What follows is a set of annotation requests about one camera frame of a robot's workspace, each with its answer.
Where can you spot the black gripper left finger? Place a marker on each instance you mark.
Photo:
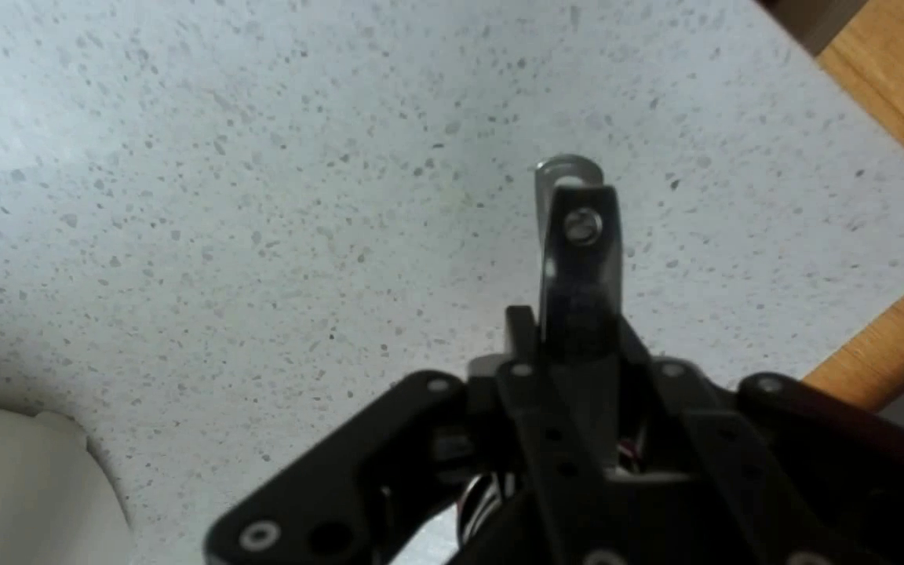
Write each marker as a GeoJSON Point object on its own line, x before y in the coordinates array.
{"type": "Point", "coordinates": [378, 479]}

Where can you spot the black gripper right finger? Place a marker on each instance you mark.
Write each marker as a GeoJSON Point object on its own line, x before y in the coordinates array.
{"type": "Point", "coordinates": [659, 466]}

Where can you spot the white rounded object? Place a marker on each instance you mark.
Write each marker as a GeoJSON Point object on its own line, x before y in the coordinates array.
{"type": "Point", "coordinates": [59, 504]}

